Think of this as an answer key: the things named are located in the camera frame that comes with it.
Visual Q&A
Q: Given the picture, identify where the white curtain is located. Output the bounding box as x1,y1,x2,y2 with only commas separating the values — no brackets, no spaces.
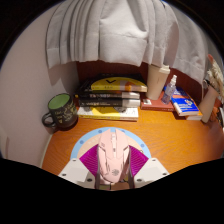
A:
45,0,209,84

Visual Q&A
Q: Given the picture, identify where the blue cover book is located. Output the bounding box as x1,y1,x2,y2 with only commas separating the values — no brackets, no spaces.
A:
163,85,200,117

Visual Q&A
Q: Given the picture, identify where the pink computer mouse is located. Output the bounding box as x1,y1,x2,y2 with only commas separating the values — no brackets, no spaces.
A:
96,128,131,185

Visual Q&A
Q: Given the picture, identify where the beige tumbler with lid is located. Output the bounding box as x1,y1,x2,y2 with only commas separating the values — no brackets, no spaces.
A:
145,63,171,101

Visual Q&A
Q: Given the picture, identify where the red-brown flat book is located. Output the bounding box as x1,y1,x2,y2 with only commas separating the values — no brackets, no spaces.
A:
140,91,175,112

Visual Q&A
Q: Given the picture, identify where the black and yellow book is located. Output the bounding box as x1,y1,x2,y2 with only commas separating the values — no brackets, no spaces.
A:
79,73,148,93

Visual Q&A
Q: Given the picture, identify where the dark mug with green inside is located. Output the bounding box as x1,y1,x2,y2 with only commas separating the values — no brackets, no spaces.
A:
41,92,79,130

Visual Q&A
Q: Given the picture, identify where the thin black book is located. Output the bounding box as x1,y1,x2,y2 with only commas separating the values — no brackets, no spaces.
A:
78,98,141,108
78,91,141,100

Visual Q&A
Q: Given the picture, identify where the clear spray bottle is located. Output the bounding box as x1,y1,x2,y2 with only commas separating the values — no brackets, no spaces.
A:
161,74,178,105

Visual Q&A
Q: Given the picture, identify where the round cartoon-print mouse pad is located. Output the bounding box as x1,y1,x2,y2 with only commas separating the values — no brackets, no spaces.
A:
70,126,152,162

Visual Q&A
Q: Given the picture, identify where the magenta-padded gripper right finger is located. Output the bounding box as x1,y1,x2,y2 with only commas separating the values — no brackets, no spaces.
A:
127,145,170,189

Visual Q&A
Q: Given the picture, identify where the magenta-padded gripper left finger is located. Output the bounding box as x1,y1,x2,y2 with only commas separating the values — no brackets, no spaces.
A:
58,144,101,190

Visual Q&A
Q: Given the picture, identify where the orange cover book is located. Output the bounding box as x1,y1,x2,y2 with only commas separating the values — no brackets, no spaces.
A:
184,101,204,121

